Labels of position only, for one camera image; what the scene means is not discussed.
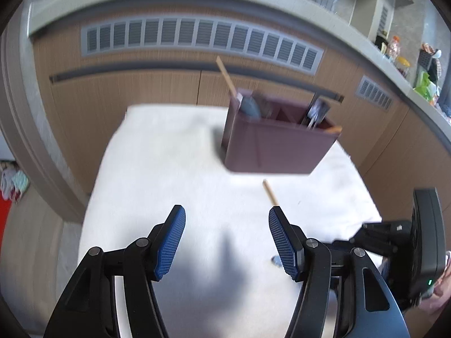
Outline maroon plastic utensil caddy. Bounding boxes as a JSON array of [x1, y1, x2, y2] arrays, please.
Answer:
[[221, 95, 341, 174]]

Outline orange-capped clear bottle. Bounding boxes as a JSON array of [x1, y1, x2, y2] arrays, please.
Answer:
[[385, 36, 401, 62]]

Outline small grey vent grille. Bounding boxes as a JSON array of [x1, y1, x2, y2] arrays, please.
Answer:
[[355, 75, 393, 111]]

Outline red door mat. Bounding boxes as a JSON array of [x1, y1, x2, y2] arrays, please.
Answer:
[[0, 196, 12, 240]]

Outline black handled metal spoon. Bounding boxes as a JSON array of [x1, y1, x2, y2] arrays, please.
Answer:
[[301, 94, 322, 127]]

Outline shoes on floor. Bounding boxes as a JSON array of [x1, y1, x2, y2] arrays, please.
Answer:
[[1, 162, 30, 203]]

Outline red-filled glass jar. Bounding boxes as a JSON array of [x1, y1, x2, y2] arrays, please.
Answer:
[[395, 56, 410, 79]]

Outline white ceramic spoon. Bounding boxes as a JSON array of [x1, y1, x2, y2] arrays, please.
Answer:
[[237, 92, 243, 106]]

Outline green packaging on counter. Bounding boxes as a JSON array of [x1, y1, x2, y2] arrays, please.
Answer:
[[414, 72, 439, 105]]

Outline wooden chopstick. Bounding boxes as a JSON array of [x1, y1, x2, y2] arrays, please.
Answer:
[[262, 179, 279, 206], [216, 56, 237, 98]]

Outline black utensil rack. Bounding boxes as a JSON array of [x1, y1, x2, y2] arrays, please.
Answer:
[[419, 43, 442, 84]]

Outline long grey vent grille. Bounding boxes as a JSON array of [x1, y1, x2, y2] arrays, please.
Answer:
[[80, 14, 324, 75]]

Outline small white round spoon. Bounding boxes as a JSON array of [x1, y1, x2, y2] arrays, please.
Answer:
[[309, 100, 330, 128]]

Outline grey-blue plastic spoon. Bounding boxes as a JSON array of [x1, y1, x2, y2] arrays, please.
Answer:
[[239, 96, 261, 118]]

